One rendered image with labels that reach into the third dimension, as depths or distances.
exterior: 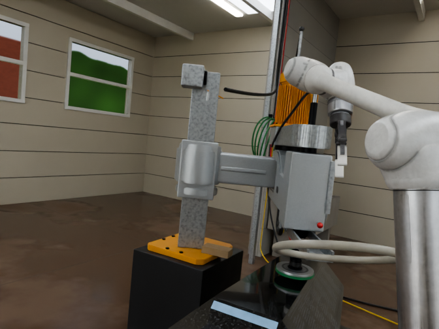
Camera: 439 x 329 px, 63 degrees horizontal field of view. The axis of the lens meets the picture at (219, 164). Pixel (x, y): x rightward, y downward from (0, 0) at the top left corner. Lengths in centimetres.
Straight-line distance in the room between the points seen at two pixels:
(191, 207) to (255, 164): 55
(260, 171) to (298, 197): 67
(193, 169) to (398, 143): 184
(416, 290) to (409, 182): 22
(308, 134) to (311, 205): 38
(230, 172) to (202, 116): 45
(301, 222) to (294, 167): 30
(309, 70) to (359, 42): 599
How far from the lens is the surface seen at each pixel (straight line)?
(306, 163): 196
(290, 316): 179
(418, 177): 85
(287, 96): 263
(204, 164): 249
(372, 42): 721
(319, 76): 126
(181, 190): 256
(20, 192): 776
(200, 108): 256
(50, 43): 798
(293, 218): 199
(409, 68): 699
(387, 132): 83
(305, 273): 213
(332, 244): 124
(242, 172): 258
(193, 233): 265
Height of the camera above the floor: 159
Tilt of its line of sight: 4 degrees down
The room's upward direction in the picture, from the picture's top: 6 degrees clockwise
